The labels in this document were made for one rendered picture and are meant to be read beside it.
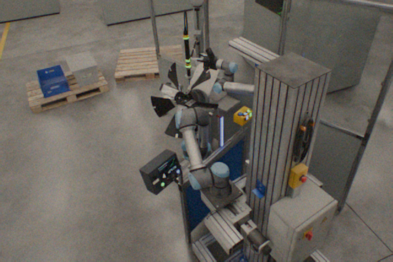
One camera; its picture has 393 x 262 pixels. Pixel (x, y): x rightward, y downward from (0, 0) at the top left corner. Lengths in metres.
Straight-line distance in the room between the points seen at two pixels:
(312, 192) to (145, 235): 1.83
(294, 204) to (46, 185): 2.96
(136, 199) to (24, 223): 1.15
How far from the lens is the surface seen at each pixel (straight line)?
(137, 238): 3.31
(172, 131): 2.78
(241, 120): 2.77
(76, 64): 5.41
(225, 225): 2.16
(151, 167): 2.13
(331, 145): 3.09
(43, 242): 3.64
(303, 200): 2.00
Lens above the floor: 2.79
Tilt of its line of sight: 37 degrees down
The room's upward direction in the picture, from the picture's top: 4 degrees counter-clockwise
